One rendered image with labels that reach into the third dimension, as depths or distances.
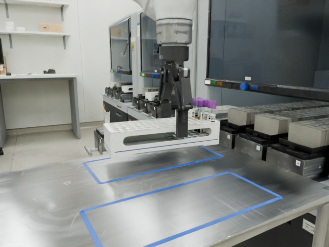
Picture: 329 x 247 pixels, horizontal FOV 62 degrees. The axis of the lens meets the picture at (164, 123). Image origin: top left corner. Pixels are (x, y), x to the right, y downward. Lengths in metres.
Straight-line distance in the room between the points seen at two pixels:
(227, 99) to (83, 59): 3.43
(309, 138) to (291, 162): 0.10
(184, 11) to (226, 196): 0.42
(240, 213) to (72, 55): 4.20
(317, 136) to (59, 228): 0.71
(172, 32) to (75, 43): 3.92
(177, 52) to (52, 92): 3.93
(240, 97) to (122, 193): 1.00
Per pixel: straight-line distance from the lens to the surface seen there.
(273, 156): 0.91
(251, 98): 1.48
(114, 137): 0.64
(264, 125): 1.03
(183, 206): 0.51
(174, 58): 0.67
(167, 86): 0.74
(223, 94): 1.36
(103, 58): 4.61
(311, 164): 0.87
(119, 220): 0.47
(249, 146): 0.98
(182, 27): 0.68
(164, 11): 0.68
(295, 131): 0.94
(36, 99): 4.53
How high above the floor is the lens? 1.07
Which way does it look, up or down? 13 degrees down
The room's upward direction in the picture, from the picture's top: straight up
